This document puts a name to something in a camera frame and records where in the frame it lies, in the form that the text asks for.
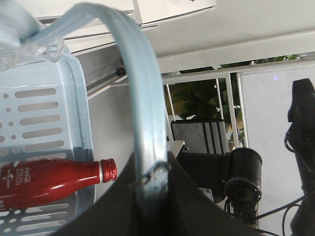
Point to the white mobile whiteboard stand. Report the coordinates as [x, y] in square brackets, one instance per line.
[265, 97]

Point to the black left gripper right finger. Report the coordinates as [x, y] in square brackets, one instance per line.
[191, 213]

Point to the black head camera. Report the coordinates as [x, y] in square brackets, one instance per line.
[243, 180]

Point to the red aluminium coca-cola bottle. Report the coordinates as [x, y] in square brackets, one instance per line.
[25, 184]

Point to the light blue plastic basket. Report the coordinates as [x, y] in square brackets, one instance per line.
[44, 113]

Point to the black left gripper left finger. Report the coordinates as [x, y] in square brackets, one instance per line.
[114, 213]

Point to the green potted plant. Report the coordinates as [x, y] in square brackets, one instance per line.
[201, 99]

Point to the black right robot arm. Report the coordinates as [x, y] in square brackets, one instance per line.
[301, 138]

